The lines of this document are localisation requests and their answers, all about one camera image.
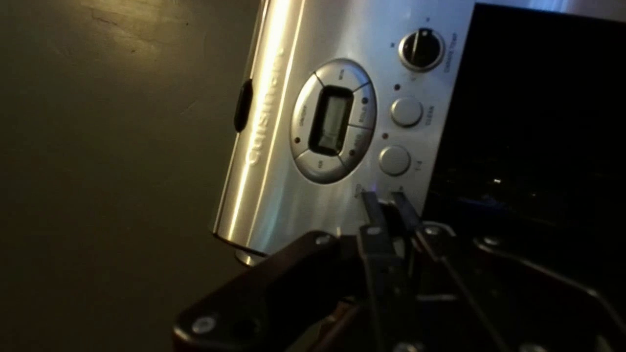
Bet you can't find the black and silver round knob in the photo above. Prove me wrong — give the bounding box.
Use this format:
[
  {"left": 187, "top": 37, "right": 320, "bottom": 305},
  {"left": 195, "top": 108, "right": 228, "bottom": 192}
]
[{"left": 395, "top": 26, "right": 448, "bottom": 75}]

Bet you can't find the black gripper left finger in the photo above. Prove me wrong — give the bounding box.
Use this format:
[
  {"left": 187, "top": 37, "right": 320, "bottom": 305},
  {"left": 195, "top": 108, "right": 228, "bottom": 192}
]
[{"left": 170, "top": 188, "right": 408, "bottom": 352}]

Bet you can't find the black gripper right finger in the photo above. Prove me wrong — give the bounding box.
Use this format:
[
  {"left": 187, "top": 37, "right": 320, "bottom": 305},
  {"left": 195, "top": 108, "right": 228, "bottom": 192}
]
[{"left": 389, "top": 188, "right": 626, "bottom": 352}]

